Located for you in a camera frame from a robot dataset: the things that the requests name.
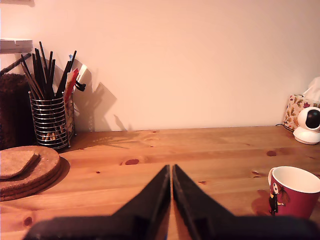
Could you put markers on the red mug with cartoon print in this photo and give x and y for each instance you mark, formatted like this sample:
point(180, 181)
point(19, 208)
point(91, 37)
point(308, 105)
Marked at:
point(295, 200)

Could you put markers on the round cork trivet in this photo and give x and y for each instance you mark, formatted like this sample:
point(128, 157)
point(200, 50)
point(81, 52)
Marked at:
point(15, 188)
point(42, 160)
point(15, 195)

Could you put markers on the black clip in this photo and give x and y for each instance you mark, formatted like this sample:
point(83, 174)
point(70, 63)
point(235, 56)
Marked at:
point(80, 86)

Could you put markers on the leaf print tissue box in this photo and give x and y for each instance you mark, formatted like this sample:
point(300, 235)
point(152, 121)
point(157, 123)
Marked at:
point(291, 110)

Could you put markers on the small cork coaster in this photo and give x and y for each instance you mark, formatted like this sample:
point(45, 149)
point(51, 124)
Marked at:
point(15, 162)

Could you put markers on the red and white sachet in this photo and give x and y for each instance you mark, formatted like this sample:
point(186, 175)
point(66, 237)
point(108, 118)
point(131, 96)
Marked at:
point(71, 82)

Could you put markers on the white paper sachet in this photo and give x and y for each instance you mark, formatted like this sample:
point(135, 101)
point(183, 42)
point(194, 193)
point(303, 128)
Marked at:
point(83, 72)

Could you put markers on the dark wooden chopstick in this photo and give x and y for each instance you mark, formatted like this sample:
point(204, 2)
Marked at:
point(26, 67)
point(43, 57)
point(50, 60)
point(68, 65)

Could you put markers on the dark brown container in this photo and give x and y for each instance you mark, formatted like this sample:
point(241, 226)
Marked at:
point(15, 112)

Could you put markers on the white tissue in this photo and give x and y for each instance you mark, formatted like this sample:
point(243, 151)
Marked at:
point(313, 88)

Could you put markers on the dark thin rod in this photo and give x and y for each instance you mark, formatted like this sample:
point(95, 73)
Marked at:
point(15, 66)

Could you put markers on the small white round camera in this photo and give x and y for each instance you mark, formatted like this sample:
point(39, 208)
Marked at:
point(306, 130)

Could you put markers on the white wall shelf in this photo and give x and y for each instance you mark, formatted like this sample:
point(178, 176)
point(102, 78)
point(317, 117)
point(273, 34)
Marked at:
point(15, 46)

